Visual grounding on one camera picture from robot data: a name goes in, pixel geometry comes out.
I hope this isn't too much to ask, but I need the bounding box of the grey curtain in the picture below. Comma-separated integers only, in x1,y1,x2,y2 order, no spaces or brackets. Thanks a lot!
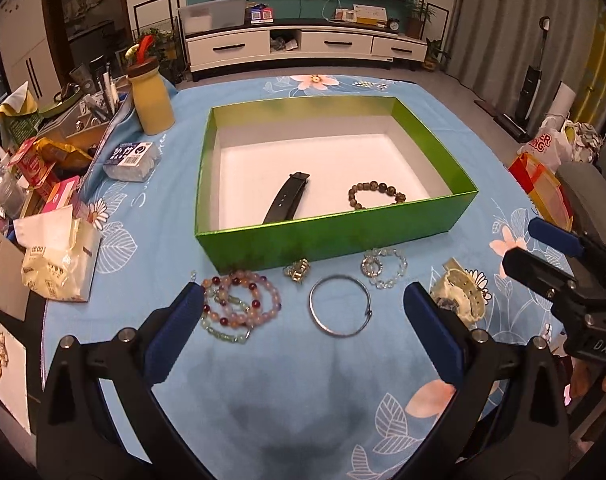
446,0,606,131

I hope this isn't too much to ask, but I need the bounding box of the green cardboard box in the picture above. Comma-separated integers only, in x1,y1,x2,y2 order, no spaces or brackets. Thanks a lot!
196,94,478,273

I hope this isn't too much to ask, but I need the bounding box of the light blue floral tablecloth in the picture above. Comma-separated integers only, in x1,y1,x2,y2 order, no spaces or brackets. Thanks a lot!
41,75,564,479

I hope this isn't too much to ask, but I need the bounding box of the clear crystal bead bracelet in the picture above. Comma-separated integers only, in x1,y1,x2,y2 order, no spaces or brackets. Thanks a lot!
359,246,409,291

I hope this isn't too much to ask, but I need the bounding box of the upright vacuum cleaner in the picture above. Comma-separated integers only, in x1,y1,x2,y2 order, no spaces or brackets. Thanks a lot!
494,15,551,143

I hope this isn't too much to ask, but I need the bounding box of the white TV cabinet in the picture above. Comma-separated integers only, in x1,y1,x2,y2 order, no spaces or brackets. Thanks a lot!
186,25,428,74

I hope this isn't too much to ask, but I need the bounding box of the gold ring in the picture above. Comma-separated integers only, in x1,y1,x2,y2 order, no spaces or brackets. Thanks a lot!
282,258,312,285

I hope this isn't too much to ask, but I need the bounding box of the translucent storage bin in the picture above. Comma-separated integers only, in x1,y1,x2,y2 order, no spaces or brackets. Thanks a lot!
178,0,248,36

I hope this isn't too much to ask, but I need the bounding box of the white plastic shopping bag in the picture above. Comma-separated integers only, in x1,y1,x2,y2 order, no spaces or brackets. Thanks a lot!
518,116,603,172

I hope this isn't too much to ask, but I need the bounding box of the red snack box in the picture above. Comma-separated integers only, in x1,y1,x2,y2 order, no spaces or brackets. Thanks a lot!
10,138,59,200

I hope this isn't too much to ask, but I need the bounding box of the yellow bottle brown lid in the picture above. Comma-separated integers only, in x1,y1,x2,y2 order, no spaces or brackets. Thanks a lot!
127,56,175,136

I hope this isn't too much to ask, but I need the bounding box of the right hand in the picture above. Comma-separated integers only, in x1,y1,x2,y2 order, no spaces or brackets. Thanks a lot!
570,360,606,399

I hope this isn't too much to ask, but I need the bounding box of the clear box of cotton swabs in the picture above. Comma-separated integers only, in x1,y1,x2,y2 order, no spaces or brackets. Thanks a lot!
103,142,161,182

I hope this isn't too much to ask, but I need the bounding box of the red yellow paper bag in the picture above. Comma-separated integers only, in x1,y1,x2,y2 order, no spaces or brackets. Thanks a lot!
508,153,574,231

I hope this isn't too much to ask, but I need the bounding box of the white tissue pack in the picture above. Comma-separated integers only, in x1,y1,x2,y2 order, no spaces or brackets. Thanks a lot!
13,206,102,302

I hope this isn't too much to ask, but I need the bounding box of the red and peach bead bracelet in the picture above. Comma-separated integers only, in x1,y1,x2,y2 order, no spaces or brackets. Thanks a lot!
201,274,264,328

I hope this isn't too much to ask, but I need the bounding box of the black watch strap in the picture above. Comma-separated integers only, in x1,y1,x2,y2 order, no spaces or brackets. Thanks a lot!
260,171,312,226

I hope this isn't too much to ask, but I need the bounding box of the silver bangle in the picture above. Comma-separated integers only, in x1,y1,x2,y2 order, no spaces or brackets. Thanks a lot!
307,274,373,339

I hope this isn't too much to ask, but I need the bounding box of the potted plant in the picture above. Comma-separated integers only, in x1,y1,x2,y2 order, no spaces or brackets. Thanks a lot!
406,0,435,39

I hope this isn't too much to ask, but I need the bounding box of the brown wooden bead bracelet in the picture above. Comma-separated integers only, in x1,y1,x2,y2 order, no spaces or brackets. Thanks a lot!
347,180,408,212

